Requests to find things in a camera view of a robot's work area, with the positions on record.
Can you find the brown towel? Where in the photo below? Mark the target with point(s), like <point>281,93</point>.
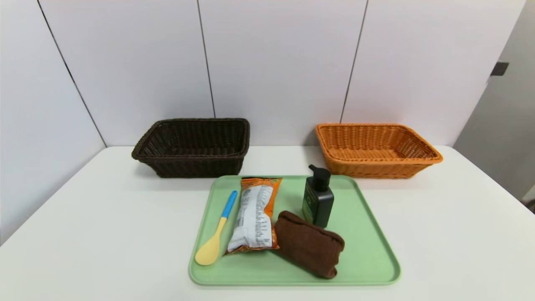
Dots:
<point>309,246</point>

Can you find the orange snack bag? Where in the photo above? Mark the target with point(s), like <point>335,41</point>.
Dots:
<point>253,213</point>

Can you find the dark brown wicker basket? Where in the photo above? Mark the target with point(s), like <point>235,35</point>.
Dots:
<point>196,167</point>

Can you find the green plastic tray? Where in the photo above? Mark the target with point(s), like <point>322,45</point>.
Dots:
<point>359,251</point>

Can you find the orange wicker basket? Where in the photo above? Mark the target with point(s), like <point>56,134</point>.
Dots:
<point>376,169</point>

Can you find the black wall bracket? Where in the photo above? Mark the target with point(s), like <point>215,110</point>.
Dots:
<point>500,69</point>

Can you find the dark green pump bottle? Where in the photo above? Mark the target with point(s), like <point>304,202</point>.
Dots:
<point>319,205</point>

